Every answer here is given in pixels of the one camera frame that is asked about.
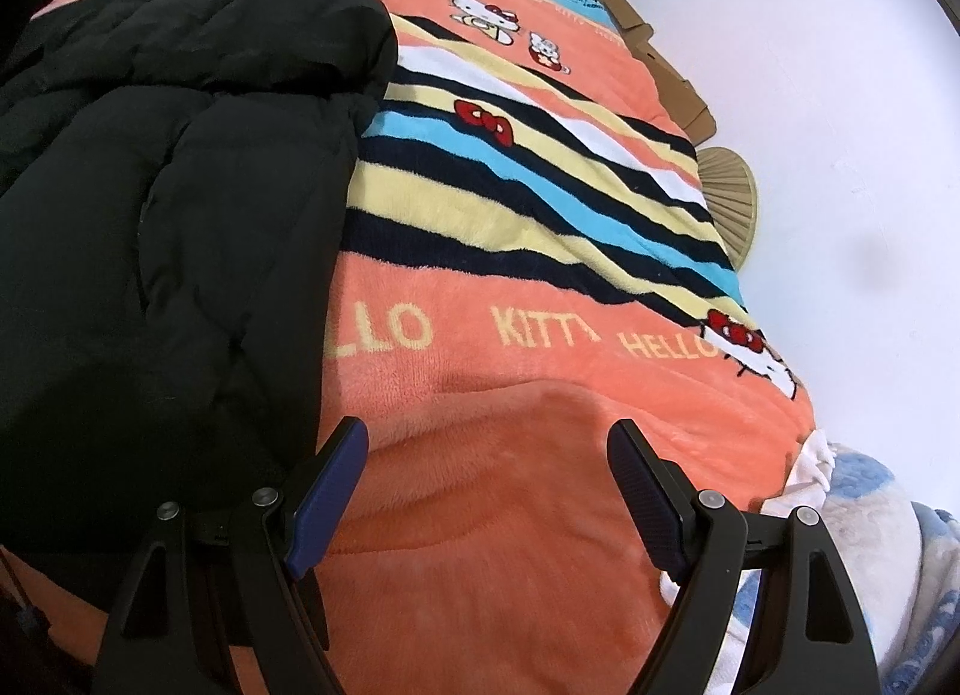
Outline black puffer jacket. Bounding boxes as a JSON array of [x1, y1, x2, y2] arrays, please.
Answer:
[[2, 0, 397, 609]]

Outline white blue patterned quilt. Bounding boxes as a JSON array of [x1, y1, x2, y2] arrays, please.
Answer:
[[659, 427, 960, 695]]

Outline beige folding fan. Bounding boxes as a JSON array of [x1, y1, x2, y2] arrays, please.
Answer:
[[698, 146, 760, 271]]

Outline Hello Kitty striped blanket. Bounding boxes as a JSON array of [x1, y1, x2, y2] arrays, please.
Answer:
[[2, 0, 814, 693]]

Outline brown cardboard pieces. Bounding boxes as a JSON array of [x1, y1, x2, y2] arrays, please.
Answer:
[[599, 0, 718, 146]]

